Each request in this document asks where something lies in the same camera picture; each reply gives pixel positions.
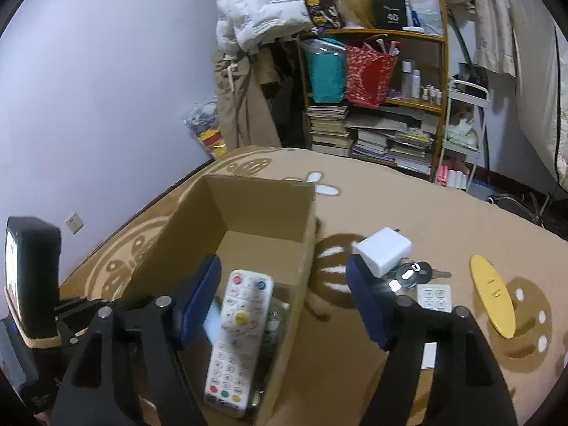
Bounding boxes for dark pole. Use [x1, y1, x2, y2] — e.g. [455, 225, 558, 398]
[448, 9, 491, 174]

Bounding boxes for green tissue pack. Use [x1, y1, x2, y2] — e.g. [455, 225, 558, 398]
[445, 126, 480, 149]

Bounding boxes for clear bag of toys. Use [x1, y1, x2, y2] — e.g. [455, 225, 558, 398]
[184, 101, 229, 160]

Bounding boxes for cardboard box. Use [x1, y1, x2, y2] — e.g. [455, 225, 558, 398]
[120, 175, 318, 426]

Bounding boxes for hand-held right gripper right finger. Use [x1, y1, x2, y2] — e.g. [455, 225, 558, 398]
[345, 254, 520, 426]

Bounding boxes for short white remote control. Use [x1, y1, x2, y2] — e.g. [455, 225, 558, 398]
[416, 284, 453, 313]

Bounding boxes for blond wig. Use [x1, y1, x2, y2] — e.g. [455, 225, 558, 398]
[333, 0, 378, 29]

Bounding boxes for teal bag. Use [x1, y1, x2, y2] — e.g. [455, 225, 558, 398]
[299, 38, 348, 104]

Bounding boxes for black cartoon print bag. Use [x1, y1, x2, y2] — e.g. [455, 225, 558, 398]
[294, 0, 347, 29]

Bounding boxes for wooden bookshelf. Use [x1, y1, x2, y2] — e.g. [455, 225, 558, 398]
[296, 0, 450, 182]

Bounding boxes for red gift bag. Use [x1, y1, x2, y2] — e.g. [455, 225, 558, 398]
[345, 40, 401, 107]

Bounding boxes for black box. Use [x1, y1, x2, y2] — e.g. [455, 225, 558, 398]
[372, 0, 408, 29]

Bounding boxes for dark hanging clothes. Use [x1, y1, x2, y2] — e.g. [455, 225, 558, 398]
[257, 38, 307, 149]

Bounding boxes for stack of books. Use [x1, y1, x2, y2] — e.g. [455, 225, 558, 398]
[306, 105, 356, 157]

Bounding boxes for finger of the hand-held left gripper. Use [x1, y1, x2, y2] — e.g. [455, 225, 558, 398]
[55, 315, 92, 350]
[54, 296, 102, 317]

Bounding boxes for long white remote control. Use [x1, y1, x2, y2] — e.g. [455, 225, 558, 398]
[203, 268, 274, 419]

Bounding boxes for brown and white plush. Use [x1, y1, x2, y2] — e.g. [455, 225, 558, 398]
[455, 104, 477, 127]

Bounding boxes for beige printed blanket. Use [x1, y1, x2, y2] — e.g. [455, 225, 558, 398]
[58, 146, 568, 426]

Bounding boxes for pile of books and papers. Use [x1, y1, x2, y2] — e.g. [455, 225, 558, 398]
[346, 113, 438, 175]

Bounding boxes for white trolley cart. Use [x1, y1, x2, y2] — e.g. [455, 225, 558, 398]
[437, 79, 491, 191]

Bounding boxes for beige hanging coat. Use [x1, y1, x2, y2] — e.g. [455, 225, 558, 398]
[214, 49, 282, 149]

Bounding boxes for yellow oval plastic plate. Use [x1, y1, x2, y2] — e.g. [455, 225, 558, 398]
[469, 255, 518, 339]

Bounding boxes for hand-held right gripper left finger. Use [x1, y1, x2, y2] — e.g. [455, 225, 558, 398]
[51, 254, 223, 426]

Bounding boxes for beige curtain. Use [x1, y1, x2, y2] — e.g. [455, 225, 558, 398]
[284, 0, 520, 78]

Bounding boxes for black key fob bunch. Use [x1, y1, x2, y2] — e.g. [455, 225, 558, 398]
[388, 261, 452, 294]

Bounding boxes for cream office chair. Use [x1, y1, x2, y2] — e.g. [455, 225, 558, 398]
[506, 0, 568, 227]

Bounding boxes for white plastic bag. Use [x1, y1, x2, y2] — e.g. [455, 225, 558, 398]
[399, 0, 444, 36]

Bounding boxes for white puffer jacket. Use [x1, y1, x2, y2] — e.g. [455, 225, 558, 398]
[215, 0, 313, 54]

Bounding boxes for white charger adapter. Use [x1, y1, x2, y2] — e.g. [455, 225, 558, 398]
[352, 227, 413, 278]

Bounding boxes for black item on trolley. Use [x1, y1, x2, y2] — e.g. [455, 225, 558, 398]
[457, 62, 489, 98]

